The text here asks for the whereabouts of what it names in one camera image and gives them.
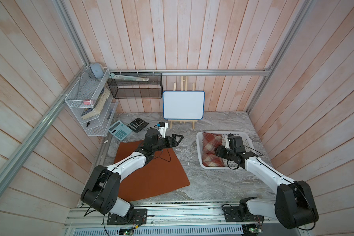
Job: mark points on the black calculator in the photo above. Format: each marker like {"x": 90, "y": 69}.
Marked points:
{"x": 138, "y": 125}

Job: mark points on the white wire shelf rack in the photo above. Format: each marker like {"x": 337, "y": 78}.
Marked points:
{"x": 92, "y": 102}

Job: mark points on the rust orange skirt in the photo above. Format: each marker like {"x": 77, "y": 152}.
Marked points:
{"x": 162, "y": 175}

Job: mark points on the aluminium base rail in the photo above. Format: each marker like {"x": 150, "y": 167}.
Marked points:
{"x": 158, "y": 214}

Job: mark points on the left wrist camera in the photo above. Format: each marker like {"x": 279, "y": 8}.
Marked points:
{"x": 162, "y": 126}

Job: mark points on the teal calculator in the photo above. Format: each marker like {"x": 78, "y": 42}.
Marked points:
{"x": 119, "y": 130}

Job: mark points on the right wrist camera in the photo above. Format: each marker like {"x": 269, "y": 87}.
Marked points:
{"x": 227, "y": 143}

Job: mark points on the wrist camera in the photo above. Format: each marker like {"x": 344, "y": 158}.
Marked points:
{"x": 227, "y": 143}
{"x": 162, "y": 126}

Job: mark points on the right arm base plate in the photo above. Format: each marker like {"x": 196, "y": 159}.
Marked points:
{"x": 239, "y": 214}

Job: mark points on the white board blue frame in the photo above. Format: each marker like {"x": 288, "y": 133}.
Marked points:
{"x": 183, "y": 105}

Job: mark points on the red plaid skirt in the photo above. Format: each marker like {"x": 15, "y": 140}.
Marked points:
{"x": 210, "y": 143}

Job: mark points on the book on shelf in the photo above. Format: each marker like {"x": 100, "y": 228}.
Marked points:
{"x": 97, "y": 108}

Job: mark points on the pale green ruler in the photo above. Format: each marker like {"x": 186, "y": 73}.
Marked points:
{"x": 128, "y": 78}

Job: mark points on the black mesh wall basket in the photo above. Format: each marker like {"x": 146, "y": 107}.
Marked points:
{"x": 152, "y": 89}

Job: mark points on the grey computer mouse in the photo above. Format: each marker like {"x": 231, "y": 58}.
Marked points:
{"x": 97, "y": 70}

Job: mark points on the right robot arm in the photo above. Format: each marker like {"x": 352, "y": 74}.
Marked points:
{"x": 293, "y": 205}

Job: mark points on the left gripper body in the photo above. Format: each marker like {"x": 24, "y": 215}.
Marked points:
{"x": 165, "y": 143}

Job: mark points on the white plastic basket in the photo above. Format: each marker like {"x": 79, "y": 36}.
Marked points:
{"x": 199, "y": 139}

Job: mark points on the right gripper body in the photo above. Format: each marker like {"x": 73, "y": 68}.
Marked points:
{"x": 225, "y": 153}

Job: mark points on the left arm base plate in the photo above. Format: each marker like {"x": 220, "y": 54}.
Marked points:
{"x": 137, "y": 216}

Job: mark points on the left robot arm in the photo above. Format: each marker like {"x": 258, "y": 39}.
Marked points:
{"x": 102, "y": 188}

